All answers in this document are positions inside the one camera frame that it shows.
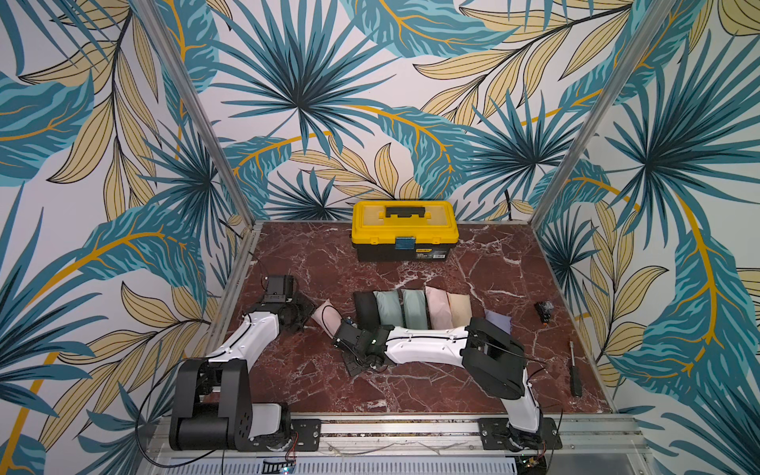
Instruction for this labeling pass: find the black sleeved umbrella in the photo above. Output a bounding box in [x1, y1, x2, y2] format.
[353, 291, 380, 332]

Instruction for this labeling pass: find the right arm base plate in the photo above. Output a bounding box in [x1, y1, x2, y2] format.
[477, 417, 563, 452]

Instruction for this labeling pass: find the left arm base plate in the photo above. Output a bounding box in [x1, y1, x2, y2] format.
[239, 419, 323, 452]

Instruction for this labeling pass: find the black handled screwdriver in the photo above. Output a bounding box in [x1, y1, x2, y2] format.
[569, 342, 583, 398]

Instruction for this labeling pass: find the aluminium frame rail left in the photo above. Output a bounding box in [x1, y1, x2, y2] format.
[134, 0, 255, 229]

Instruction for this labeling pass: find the yellow black toolbox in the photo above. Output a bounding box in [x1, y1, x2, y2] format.
[351, 201, 459, 262]

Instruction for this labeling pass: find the mint sleeved umbrella right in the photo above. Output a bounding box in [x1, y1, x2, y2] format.
[402, 289, 429, 330]

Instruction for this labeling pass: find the aluminium frame rail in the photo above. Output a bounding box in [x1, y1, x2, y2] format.
[530, 0, 676, 231]
[134, 0, 255, 229]

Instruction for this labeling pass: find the mint sleeved umbrella left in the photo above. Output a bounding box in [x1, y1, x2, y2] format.
[373, 290, 404, 327]

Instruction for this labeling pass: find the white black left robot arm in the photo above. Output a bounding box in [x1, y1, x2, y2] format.
[168, 275, 315, 452]

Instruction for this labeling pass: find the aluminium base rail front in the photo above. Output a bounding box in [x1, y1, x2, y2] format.
[139, 414, 654, 475]

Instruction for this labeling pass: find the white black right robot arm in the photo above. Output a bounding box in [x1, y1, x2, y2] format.
[332, 319, 542, 435]

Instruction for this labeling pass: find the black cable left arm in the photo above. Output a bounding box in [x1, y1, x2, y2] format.
[133, 355, 221, 470]

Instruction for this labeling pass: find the beige sleeved umbrella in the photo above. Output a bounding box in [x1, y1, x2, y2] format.
[447, 293, 472, 328]

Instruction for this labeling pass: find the aluminium frame rail right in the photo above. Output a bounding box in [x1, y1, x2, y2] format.
[530, 0, 676, 231]

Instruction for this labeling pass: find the pink umbrella sleeve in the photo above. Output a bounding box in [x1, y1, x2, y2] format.
[311, 300, 342, 338]

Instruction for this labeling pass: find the pink sleeved umbrella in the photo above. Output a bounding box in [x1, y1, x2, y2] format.
[425, 286, 453, 330]

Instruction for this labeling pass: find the lavender sleeved umbrella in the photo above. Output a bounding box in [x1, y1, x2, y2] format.
[485, 310, 513, 334]

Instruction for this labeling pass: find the mint sleeved umbrella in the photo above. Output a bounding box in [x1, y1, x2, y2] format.
[402, 289, 429, 330]
[373, 290, 404, 327]

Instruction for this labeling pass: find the small black electrical part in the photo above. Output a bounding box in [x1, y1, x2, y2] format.
[534, 301, 554, 325]

